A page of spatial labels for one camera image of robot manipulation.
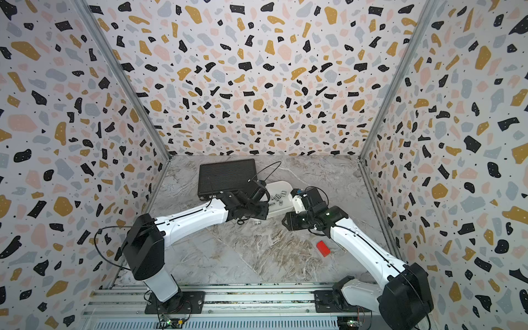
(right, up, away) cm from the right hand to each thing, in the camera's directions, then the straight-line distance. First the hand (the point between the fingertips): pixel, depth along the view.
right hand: (286, 221), depth 80 cm
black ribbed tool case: (-35, +17, +27) cm, 47 cm away
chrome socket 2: (-12, -4, +13) cm, 18 cm away
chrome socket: (-2, +4, +21) cm, 21 cm away
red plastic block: (+16, -12, +5) cm, 21 cm away
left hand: (-7, +4, +5) cm, 9 cm away
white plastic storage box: (0, +11, +26) cm, 28 cm away
